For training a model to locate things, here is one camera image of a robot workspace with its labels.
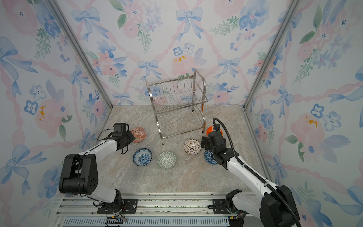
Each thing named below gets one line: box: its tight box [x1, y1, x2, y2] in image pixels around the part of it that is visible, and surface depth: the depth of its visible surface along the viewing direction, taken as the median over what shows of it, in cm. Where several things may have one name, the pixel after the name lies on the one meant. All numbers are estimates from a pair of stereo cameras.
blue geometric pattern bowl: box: [204, 149, 218, 166], surface depth 92 cm
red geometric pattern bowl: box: [130, 126, 147, 144], surface depth 100 cm
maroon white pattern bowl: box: [183, 139, 202, 156], surface depth 96 cm
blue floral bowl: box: [132, 147, 153, 167], surface depth 92 cm
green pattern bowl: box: [156, 150, 177, 170], surface depth 90 cm
